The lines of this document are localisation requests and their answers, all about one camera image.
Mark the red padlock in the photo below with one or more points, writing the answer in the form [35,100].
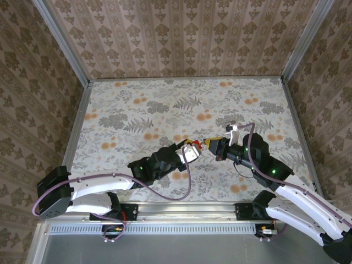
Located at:
[196,143]

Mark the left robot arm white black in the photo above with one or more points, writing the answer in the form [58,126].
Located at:
[104,184]

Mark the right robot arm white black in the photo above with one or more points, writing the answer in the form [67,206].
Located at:
[302,203]

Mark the grey metal panel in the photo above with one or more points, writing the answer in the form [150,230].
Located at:
[178,250]

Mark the aluminium mounting rail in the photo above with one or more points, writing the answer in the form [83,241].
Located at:
[187,211]

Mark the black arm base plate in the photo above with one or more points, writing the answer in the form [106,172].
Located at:
[132,211]
[243,211]

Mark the aluminium table edge rail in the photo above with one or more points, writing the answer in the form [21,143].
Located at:
[79,121]
[297,121]
[187,79]

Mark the aluminium frame post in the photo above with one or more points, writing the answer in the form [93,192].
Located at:
[66,49]
[308,41]

